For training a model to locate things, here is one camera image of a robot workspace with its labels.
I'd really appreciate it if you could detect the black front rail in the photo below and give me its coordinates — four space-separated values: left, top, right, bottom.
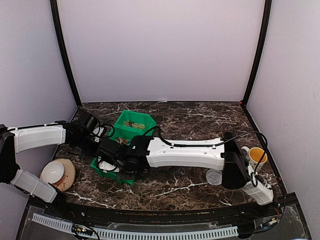
24 189 297 225

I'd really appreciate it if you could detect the patterned mug yellow inside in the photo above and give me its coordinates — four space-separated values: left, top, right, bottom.
241 146 268 172

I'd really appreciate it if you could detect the left black frame post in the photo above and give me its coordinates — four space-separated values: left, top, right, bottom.
49 0 82 108

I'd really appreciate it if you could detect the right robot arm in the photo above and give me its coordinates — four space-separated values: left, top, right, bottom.
97 132 275 217

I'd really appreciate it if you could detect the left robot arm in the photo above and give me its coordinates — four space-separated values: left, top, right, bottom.
0 113 103 218

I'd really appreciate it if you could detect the wooden slice coaster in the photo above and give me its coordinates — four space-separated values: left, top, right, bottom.
40 158 76 192

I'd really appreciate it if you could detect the white slotted cable duct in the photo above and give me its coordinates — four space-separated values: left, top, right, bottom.
31 213 239 240

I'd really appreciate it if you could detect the black frame post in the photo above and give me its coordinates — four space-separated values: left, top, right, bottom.
49 0 82 108
241 0 273 106

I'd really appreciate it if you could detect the green three-compartment bin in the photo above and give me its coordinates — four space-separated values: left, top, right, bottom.
90 110 157 185

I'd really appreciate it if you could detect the clear plastic lid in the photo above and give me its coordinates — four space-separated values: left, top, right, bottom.
205 169 222 186

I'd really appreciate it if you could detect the blue mixed candies pile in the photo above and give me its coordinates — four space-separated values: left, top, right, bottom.
115 137 131 145

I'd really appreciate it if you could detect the white bowl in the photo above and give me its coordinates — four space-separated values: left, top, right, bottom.
42 161 65 184

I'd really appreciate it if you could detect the right black frame post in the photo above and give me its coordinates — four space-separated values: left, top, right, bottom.
241 0 273 106

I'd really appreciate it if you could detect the green yellow candies pile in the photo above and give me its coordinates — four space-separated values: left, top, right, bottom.
123 120 146 130

